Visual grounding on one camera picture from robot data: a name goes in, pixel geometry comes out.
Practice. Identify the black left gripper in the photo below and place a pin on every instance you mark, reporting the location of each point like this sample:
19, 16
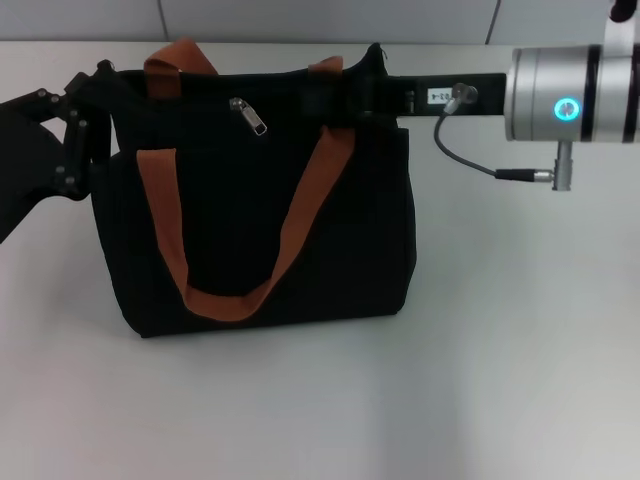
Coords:
20, 165

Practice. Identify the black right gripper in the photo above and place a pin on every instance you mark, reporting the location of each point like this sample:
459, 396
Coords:
480, 97

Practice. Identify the silver zipper pull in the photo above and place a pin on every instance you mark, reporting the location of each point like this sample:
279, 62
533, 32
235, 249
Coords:
252, 120

